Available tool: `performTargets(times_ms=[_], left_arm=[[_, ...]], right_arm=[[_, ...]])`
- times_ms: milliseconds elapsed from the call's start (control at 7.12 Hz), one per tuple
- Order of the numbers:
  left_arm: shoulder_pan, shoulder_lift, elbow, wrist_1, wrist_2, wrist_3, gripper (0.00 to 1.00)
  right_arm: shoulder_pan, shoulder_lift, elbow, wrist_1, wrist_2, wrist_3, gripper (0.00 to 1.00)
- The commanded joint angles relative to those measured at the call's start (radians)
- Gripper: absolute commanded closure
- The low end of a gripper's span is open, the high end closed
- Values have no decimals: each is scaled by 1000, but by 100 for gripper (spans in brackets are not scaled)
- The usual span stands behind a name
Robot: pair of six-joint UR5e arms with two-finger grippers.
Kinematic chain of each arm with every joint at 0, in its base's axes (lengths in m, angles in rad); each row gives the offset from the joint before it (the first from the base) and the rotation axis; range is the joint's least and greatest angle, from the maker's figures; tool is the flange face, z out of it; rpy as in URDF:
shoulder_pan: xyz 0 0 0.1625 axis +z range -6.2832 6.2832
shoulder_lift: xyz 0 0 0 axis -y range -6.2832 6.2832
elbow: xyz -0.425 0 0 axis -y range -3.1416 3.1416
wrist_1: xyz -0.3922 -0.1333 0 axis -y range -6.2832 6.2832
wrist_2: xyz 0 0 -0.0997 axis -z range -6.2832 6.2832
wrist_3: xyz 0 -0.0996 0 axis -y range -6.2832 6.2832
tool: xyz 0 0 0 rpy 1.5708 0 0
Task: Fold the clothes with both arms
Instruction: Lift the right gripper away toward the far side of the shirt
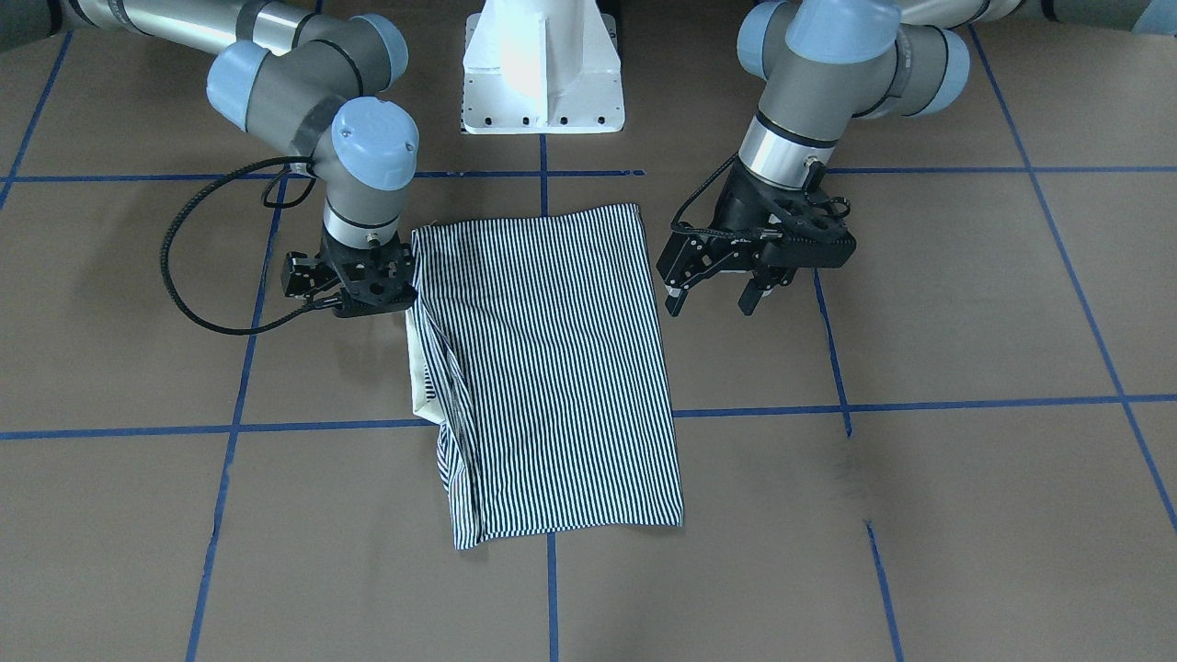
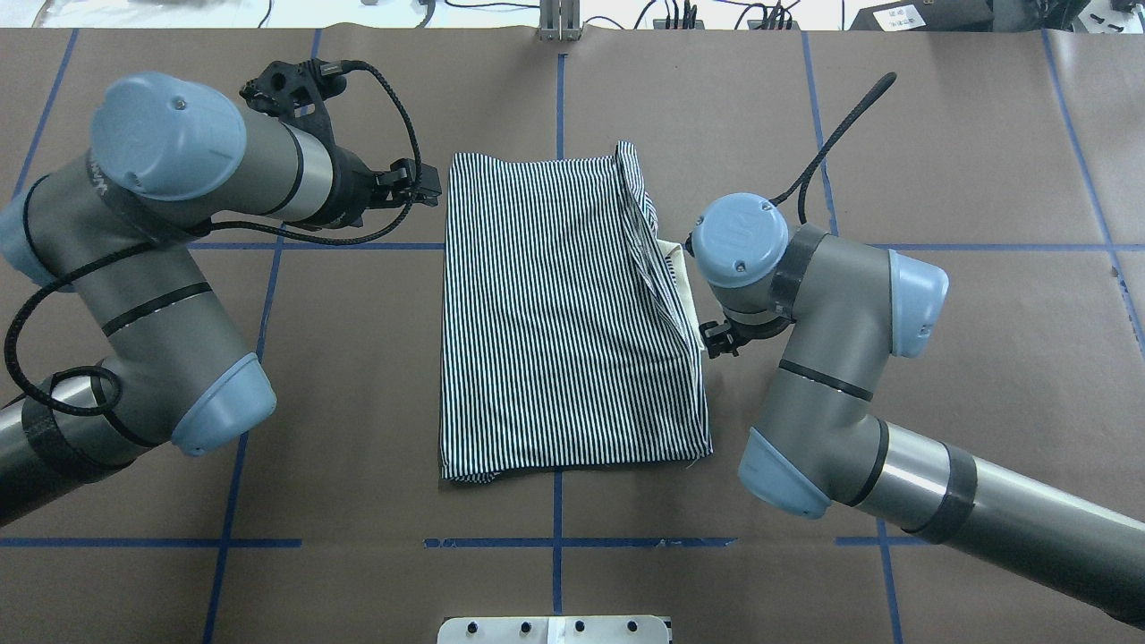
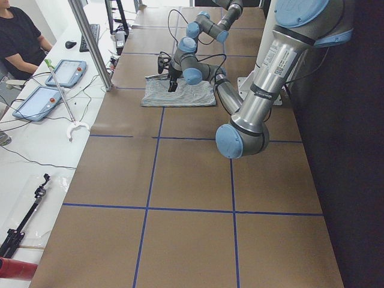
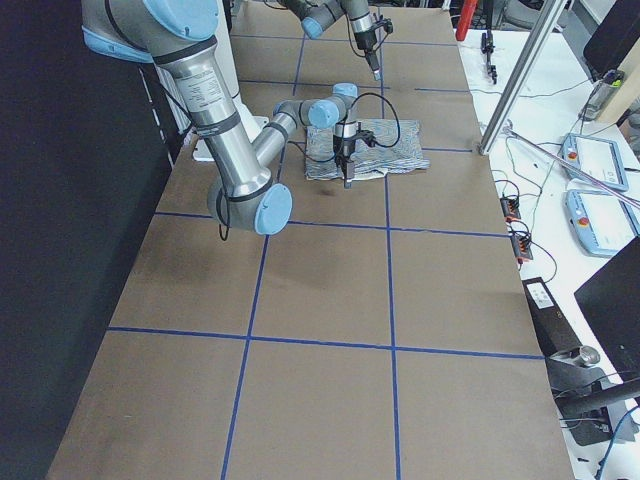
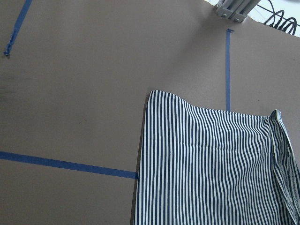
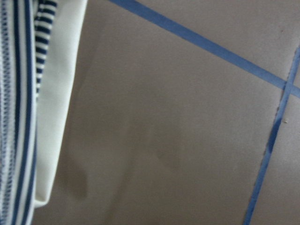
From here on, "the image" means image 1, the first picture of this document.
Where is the blue white striped polo shirt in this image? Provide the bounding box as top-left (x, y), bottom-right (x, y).
top-left (406, 204), bottom-right (681, 550)

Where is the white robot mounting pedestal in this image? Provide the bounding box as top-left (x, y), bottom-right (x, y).
top-left (460, 1), bottom-right (626, 135)

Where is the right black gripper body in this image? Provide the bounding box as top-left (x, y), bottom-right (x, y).
top-left (322, 232), bottom-right (420, 319)

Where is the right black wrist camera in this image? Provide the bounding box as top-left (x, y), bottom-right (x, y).
top-left (340, 243), bottom-right (418, 319)

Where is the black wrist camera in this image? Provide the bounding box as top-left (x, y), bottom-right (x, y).
top-left (340, 243), bottom-right (418, 319)
top-left (760, 188), bottom-right (857, 269)

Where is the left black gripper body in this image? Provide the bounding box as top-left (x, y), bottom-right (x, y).
top-left (714, 165), bottom-right (810, 258)

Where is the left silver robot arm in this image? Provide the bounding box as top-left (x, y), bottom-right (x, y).
top-left (657, 1), bottom-right (1173, 315)

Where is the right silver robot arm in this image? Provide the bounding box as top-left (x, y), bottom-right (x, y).
top-left (4, 1), bottom-right (419, 317)

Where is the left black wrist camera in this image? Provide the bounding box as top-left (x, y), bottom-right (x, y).
top-left (760, 188), bottom-right (857, 269)

